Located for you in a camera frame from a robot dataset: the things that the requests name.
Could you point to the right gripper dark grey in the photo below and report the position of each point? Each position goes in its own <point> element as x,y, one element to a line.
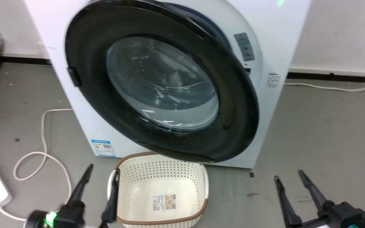
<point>347,215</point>

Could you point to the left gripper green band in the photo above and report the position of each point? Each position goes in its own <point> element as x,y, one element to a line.
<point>59,217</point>

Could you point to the black round washing machine door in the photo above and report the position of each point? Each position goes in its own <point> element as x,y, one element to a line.
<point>157,88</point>

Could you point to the white front-load washing machine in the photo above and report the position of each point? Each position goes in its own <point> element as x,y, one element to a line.
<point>274,38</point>

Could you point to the blue energy label sticker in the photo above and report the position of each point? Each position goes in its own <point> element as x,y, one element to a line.
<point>104,148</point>

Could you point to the cream perforated laundry basket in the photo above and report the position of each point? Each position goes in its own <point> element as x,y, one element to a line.
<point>160,193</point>

